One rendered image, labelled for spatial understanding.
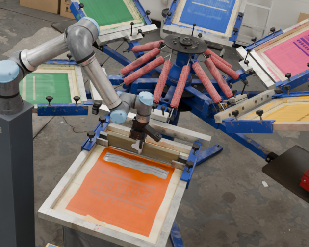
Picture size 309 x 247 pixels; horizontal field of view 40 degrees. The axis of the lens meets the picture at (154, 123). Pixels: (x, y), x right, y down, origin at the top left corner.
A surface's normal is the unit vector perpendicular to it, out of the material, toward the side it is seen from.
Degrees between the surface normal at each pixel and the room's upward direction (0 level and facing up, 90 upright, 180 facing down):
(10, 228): 90
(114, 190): 0
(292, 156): 0
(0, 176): 90
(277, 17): 90
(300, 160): 0
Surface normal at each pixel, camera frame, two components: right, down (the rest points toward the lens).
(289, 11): -0.28, 0.52
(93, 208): 0.15, -0.81
